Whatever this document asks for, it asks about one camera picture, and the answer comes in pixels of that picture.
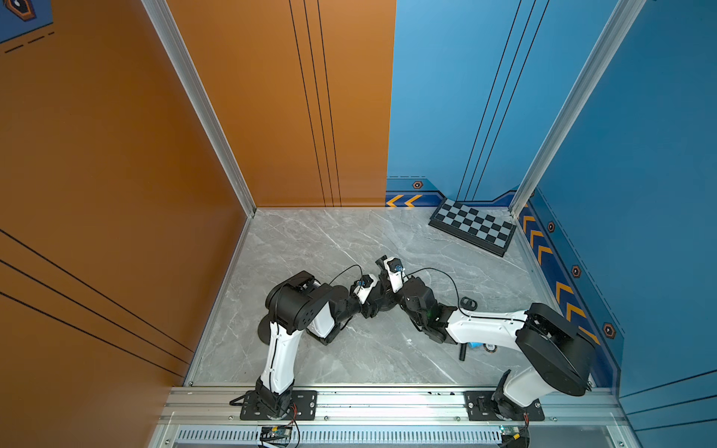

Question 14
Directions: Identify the black round stand base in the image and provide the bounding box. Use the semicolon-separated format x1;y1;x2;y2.
373;289;398;315

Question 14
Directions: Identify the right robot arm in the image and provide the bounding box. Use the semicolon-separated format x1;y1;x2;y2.
376;256;597;420

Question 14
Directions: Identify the folded chess board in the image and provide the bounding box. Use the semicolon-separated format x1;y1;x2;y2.
429;199;516;257

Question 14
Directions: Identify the left circuit board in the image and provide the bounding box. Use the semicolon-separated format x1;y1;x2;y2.
258;426;293;448

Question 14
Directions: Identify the circuit board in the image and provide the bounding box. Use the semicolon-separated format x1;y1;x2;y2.
499;427;530;448
258;426;293;448

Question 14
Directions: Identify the right circuit board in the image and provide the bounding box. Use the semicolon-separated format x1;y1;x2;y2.
499;427;530;448

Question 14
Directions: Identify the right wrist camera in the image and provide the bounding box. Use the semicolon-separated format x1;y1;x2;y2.
384;257;405;293

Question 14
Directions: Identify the aluminium front rail frame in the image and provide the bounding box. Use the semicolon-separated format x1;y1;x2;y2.
149;386;640;447

